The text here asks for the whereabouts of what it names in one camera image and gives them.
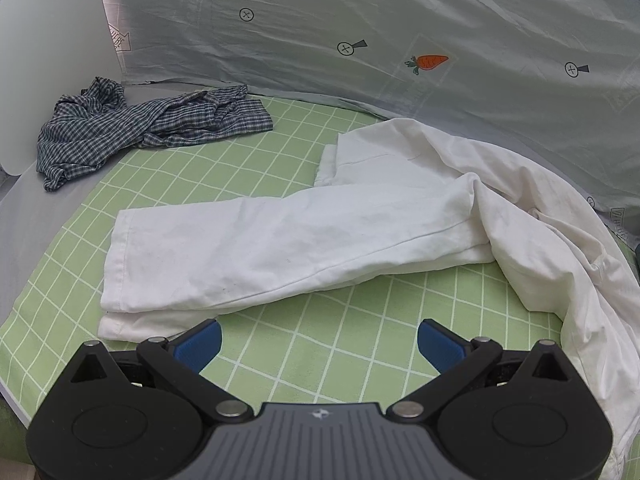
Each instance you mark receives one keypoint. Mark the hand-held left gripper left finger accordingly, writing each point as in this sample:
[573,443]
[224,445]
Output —
[202,344]

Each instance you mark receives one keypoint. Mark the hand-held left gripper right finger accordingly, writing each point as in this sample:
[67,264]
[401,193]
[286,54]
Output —
[439,346]

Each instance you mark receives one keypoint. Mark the white pants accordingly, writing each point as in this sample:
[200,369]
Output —
[300,240]

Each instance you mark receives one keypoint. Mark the green grid bed sheet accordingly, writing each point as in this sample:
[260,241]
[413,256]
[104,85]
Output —
[280,160]

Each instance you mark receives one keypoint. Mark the blue plaid shirt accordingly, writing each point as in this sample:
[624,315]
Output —
[100,130]

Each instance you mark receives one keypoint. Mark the grey carrot print sheet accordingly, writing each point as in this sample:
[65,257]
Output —
[350,10]

